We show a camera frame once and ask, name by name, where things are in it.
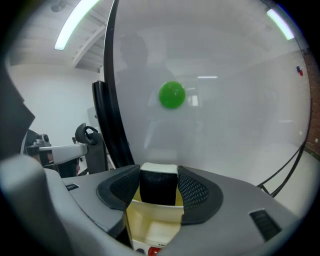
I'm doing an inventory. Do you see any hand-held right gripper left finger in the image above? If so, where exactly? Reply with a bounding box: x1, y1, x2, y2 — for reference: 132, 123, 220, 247
0, 153, 141, 256

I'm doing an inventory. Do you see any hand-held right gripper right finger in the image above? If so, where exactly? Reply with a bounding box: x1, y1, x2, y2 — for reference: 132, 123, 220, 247
159, 165, 301, 256

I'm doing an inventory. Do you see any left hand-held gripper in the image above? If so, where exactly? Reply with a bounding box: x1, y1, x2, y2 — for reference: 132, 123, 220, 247
24, 133, 89, 166

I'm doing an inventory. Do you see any cream plastic box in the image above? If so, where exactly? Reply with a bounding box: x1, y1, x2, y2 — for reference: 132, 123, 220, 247
125, 187, 185, 252

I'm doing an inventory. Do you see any whiteboard on black stand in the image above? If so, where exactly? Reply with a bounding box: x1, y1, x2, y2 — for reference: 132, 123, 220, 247
91, 0, 315, 199

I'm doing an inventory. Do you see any black mesh chair with headrest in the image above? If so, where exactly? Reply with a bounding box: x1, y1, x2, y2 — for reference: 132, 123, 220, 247
71, 122, 110, 176

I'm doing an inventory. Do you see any green round magnet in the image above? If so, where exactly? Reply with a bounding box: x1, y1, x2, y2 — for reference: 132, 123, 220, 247
158, 80, 187, 110

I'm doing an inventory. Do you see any long ceiling light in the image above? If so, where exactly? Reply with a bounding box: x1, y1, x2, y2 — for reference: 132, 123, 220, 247
54, 0, 101, 51

